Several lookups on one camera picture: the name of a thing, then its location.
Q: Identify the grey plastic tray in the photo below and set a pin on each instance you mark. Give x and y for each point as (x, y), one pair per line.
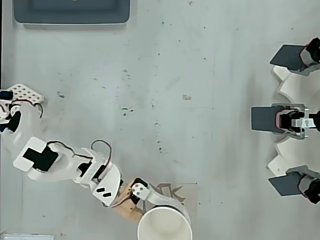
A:
(70, 12)

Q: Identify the white flat sheet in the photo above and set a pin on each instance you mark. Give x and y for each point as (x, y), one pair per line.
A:
(27, 237)

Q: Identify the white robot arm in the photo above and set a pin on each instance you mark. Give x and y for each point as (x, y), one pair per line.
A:
(62, 170)

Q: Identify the white dispenser machine base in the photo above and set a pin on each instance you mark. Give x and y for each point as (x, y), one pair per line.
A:
(300, 85)

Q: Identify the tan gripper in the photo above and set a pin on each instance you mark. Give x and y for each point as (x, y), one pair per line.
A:
(140, 191)

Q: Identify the white paper cup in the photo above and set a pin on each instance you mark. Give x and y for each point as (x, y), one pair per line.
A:
(165, 225)

